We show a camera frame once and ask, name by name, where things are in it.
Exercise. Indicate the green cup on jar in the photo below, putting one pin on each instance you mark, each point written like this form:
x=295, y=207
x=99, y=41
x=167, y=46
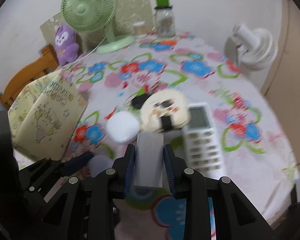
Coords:
x=163, y=3

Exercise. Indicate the black car key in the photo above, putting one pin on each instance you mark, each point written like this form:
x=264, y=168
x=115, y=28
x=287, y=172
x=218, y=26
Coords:
x=138, y=101

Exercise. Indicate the white remote control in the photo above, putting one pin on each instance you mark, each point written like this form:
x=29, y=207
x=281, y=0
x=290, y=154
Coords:
x=203, y=151

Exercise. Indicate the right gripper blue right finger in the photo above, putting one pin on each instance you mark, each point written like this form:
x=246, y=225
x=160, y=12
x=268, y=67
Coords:
x=169, y=159

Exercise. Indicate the white power adapter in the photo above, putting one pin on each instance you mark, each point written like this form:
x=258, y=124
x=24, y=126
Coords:
x=149, y=161

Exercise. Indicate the floral tablecloth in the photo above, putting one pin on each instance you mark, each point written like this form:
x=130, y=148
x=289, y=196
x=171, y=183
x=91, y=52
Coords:
x=257, y=153

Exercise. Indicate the lavender round case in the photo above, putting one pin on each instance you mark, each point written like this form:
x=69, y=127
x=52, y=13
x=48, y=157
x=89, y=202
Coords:
x=98, y=164

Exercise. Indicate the purple plush rabbit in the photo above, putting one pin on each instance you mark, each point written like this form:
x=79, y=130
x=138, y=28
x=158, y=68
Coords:
x=66, y=46

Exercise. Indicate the beige door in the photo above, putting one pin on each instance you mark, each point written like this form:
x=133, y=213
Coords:
x=282, y=85

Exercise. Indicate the glass mason jar mug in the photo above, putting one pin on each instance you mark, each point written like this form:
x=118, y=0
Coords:
x=164, y=21

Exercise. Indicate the wooden chair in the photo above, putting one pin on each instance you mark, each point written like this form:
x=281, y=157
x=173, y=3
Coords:
x=44, y=65

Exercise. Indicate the green desk fan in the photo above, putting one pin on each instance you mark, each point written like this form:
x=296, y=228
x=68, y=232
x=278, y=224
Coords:
x=89, y=16

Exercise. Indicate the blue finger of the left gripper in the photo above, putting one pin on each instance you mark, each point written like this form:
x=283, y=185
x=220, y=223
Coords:
x=77, y=163

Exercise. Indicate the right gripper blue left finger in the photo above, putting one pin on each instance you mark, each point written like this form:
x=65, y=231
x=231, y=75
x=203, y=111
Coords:
x=129, y=159

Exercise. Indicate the white earbuds case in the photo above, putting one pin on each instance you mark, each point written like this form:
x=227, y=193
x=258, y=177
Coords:
x=122, y=127

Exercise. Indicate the cotton swab container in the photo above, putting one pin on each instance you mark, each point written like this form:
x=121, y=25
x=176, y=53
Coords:
x=140, y=29

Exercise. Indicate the beige patterned cardboard panel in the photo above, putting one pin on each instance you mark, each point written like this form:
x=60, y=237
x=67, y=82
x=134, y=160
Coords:
x=127, y=13

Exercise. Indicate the white standing fan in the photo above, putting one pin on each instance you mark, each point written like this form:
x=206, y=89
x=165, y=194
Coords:
x=251, y=49

